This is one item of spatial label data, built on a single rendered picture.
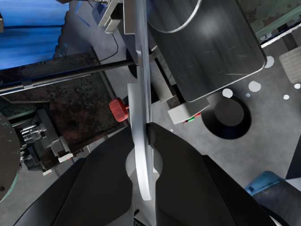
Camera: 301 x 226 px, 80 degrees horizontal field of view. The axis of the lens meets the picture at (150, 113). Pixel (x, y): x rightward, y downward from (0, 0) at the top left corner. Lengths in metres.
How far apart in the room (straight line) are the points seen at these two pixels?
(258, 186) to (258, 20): 0.36
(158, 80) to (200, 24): 0.29
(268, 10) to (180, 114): 0.32
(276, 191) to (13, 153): 1.37
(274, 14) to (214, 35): 0.14
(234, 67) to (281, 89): 0.82
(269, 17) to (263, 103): 0.76
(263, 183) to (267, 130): 0.68
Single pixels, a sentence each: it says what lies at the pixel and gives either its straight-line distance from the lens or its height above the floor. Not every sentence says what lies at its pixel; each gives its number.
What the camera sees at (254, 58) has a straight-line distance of 0.28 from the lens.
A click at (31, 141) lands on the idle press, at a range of 3.46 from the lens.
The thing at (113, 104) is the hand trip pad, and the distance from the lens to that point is 0.55.
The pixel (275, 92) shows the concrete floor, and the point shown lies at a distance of 1.10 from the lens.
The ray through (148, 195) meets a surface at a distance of 0.17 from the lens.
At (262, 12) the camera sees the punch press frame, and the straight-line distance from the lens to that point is 0.41.
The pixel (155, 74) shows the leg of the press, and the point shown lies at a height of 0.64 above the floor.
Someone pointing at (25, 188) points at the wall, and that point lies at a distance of 6.75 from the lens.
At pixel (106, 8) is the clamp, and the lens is 0.50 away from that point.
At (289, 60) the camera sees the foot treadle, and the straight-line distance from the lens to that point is 0.90.
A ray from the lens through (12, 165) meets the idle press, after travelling 1.46.
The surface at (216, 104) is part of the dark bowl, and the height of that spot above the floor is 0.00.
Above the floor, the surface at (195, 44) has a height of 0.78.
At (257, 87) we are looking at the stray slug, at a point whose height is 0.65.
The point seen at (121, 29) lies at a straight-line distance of 0.54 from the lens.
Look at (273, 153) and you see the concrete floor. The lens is 1.24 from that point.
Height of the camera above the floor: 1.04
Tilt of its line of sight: 40 degrees down
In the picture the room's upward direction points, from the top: 116 degrees counter-clockwise
